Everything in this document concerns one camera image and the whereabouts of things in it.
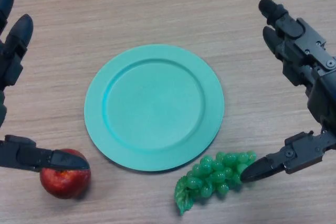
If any red apple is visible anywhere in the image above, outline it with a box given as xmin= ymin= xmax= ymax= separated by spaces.
xmin=39 ymin=148 xmax=92 ymax=200

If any green plastic grape bunch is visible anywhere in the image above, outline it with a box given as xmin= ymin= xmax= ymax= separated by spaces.
xmin=174 ymin=150 xmax=257 ymax=208

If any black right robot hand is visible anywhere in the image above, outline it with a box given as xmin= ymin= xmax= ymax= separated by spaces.
xmin=239 ymin=0 xmax=336 ymax=183

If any teal round plate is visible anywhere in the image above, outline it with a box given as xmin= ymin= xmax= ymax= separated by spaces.
xmin=83 ymin=44 xmax=225 ymax=174

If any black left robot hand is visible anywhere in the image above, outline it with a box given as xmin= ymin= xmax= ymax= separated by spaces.
xmin=0 ymin=0 xmax=90 ymax=174

